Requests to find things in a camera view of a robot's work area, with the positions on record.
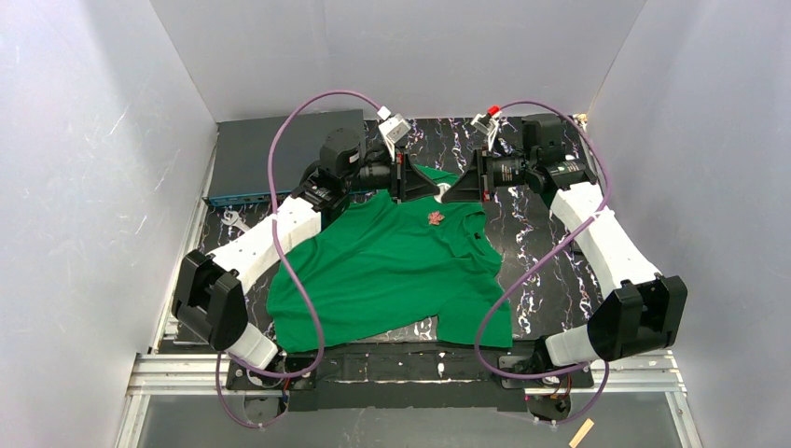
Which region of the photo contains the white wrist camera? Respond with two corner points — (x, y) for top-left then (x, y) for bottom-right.
(471, 105), (502, 151)
(377, 106), (411, 145)

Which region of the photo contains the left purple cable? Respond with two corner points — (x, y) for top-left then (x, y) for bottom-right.
(214, 90), (384, 430)

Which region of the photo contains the silver wrench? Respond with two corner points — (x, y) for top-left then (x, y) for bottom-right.
(221, 210), (250, 232)

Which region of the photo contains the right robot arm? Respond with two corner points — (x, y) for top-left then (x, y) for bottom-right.
(441, 107), (687, 377)

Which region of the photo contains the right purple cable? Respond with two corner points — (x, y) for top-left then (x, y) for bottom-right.
(473, 100), (613, 427)

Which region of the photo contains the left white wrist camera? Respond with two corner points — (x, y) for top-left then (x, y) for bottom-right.
(377, 106), (411, 145)

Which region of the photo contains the yellow tape strip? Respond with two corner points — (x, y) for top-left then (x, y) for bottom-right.
(568, 418), (594, 448)

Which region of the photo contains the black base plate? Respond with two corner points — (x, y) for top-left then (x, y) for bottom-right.
(226, 342), (594, 412)

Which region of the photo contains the purple cable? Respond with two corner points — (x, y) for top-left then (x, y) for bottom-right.
(214, 90), (384, 430)
(473, 100), (613, 427)

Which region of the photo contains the green polo shirt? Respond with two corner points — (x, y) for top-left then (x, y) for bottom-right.
(267, 191), (512, 353)

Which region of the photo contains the grey network switch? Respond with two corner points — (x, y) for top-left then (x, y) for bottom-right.
(204, 109), (365, 207)

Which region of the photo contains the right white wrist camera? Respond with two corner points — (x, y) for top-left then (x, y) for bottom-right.
(471, 105), (502, 151)

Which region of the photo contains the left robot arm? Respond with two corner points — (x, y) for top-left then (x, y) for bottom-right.
(171, 129), (449, 373)

